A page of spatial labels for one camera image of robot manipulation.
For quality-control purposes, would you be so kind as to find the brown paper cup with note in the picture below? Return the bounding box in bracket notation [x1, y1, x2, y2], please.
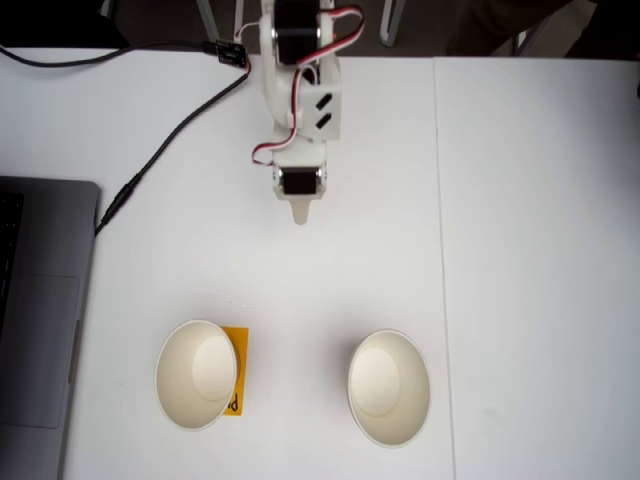
[153, 319, 240, 434]

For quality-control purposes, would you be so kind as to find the small black controller board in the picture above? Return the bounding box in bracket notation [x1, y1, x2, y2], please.
[202, 38, 249, 66]

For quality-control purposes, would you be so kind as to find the yellow handwritten sticky note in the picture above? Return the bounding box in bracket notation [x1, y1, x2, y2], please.
[219, 326, 250, 417]

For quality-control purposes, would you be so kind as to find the grey metal chair leg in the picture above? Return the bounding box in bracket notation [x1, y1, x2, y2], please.
[378, 0, 404, 49]

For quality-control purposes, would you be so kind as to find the grey laptop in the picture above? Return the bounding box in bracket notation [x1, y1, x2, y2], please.
[0, 175, 101, 480]

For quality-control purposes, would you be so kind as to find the black cable with barrel plug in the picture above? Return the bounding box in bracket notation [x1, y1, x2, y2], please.
[93, 64, 253, 236]

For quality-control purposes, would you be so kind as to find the thin white wire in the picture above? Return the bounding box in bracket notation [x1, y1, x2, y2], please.
[233, 20, 264, 42]

